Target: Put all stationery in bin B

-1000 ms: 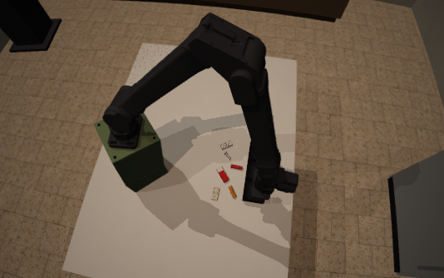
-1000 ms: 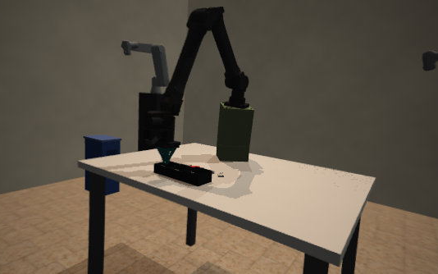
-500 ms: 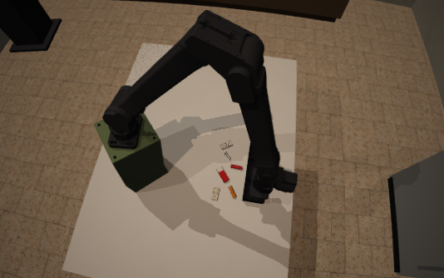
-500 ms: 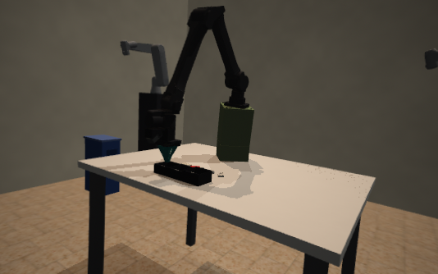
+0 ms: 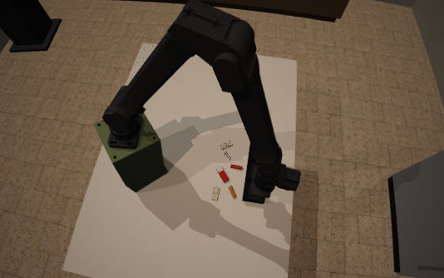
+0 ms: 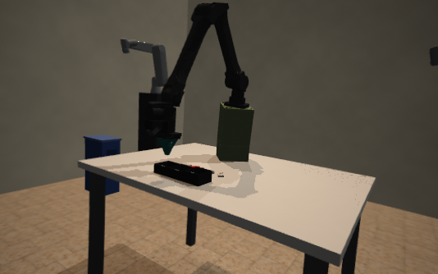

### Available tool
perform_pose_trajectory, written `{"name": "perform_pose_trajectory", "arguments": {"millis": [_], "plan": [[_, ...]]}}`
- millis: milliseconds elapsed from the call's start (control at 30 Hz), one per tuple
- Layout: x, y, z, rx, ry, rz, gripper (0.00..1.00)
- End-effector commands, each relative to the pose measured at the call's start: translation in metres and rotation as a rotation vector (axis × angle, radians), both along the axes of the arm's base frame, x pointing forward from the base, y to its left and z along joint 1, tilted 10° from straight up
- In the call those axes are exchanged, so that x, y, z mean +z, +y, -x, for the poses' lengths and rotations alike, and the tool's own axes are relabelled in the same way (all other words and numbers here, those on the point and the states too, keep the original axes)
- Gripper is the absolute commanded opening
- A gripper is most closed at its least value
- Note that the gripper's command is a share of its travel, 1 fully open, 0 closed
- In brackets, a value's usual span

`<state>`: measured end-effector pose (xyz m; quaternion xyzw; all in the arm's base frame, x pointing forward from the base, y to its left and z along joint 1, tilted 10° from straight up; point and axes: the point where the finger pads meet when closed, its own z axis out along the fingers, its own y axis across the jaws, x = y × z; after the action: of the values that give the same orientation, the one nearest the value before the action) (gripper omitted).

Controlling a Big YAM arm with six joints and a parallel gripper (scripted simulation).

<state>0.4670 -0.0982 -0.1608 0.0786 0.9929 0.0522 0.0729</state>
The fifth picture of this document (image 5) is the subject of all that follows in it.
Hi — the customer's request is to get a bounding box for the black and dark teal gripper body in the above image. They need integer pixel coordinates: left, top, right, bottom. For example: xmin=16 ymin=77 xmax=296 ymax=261
xmin=250 ymin=166 xmax=271 ymax=198

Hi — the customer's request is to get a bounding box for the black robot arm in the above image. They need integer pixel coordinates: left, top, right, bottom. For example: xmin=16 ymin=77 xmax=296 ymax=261
xmin=102 ymin=0 xmax=300 ymax=192

